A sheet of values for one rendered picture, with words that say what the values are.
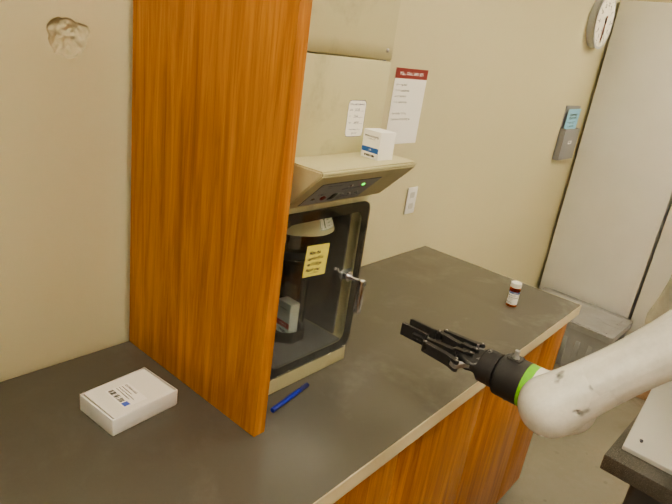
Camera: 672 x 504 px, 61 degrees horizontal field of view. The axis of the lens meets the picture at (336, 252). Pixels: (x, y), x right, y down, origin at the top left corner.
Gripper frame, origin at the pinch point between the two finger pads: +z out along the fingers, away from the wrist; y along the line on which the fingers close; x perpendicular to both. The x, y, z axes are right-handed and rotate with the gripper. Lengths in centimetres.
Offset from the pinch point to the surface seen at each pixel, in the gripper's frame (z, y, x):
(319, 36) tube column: 23, 20, -59
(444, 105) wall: 67, -106, -42
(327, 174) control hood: 11.5, 26.0, -35.6
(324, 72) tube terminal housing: 23, 18, -53
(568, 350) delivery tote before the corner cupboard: 24, -244, 98
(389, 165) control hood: 11.9, 5.9, -36.2
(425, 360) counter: 8.5, -23.8, 20.2
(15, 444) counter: 41, 71, 22
